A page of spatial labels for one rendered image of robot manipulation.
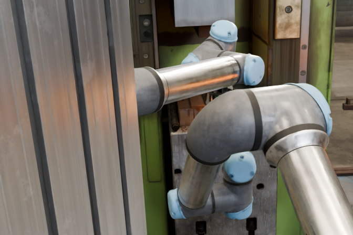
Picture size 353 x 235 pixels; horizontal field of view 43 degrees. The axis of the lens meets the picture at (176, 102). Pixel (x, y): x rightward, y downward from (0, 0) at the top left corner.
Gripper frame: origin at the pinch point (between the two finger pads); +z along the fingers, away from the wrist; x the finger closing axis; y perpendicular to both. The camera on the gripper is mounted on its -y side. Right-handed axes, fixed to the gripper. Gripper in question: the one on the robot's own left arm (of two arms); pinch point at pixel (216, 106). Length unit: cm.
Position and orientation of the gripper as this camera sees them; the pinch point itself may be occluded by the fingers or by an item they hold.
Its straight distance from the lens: 151.6
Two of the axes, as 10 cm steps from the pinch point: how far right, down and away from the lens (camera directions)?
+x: 10.0, -0.6, 0.3
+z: 0.1, 6.7, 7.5
